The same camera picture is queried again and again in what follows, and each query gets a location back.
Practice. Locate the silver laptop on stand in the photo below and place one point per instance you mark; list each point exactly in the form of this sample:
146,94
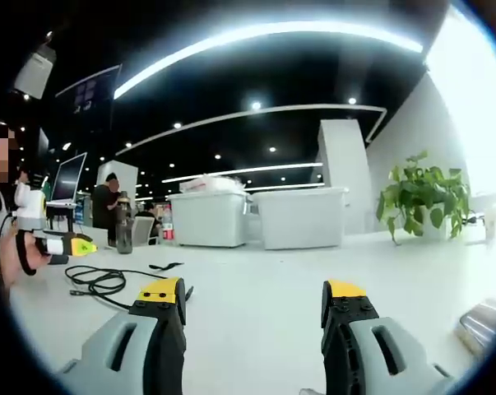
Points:
68,181

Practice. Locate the white bags on box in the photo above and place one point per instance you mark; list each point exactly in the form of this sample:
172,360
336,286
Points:
212,184

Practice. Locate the long ceiling light strip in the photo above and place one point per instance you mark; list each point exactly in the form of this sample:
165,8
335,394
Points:
247,35

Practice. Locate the person's left hand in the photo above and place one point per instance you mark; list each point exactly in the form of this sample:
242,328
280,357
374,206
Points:
11,259

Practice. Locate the green potted plant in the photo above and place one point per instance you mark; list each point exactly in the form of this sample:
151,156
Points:
424,193

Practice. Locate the white office chair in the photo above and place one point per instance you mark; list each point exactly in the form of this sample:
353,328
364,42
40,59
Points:
142,230

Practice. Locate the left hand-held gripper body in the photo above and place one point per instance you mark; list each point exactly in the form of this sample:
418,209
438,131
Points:
30,205

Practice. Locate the silver metal object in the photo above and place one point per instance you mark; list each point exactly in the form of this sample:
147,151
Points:
480,325

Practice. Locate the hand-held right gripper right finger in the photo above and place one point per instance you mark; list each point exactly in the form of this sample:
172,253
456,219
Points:
362,349

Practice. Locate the white desktop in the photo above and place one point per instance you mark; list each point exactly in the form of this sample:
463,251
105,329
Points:
264,280

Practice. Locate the dark drinking bottle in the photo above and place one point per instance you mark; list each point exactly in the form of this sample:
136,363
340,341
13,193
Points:
124,232

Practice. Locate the white ceiling-mounted device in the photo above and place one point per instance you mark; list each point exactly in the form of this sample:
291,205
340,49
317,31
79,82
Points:
35,70

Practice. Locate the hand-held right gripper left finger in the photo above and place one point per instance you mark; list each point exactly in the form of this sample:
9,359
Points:
120,349

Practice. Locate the white plastic storage box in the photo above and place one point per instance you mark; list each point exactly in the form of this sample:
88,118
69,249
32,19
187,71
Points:
303,220
208,220

